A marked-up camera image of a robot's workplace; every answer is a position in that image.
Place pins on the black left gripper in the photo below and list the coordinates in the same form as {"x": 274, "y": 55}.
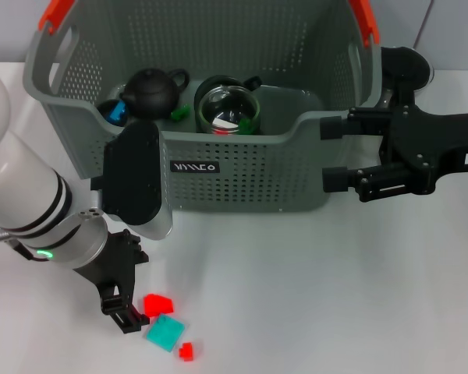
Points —
{"x": 113, "y": 261}

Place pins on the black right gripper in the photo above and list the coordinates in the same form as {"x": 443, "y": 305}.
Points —
{"x": 425, "y": 148}

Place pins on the large red toy brick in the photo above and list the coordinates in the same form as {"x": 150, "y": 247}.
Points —
{"x": 156, "y": 304}

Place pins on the cyan toy plate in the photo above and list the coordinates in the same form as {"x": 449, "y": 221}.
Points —
{"x": 165, "y": 333}

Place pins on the small red toy brick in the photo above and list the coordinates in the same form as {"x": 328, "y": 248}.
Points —
{"x": 223, "y": 133}
{"x": 186, "y": 351}

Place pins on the green toy brick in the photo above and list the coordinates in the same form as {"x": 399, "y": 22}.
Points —
{"x": 246, "y": 126}

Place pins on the long white toy brick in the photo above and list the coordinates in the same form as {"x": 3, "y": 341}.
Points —
{"x": 225, "y": 124}

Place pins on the green toy plate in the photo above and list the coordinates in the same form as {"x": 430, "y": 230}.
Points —
{"x": 179, "y": 113}

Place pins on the blue toy plate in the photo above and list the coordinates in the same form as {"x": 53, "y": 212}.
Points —
{"x": 117, "y": 113}

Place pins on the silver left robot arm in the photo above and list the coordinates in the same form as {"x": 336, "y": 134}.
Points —
{"x": 23, "y": 183}

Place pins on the grey perforated storage bin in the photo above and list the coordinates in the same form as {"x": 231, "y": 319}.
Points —
{"x": 257, "y": 175}

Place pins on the small black ceramic teacup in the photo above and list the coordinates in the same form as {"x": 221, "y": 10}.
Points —
{"x": 103, "y": 109}

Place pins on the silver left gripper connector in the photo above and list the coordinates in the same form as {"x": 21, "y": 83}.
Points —
{"x": 0, "y": 235}

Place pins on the black ceramic teapot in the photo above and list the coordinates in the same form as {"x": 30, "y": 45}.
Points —
{"x": 152, "y": 93}

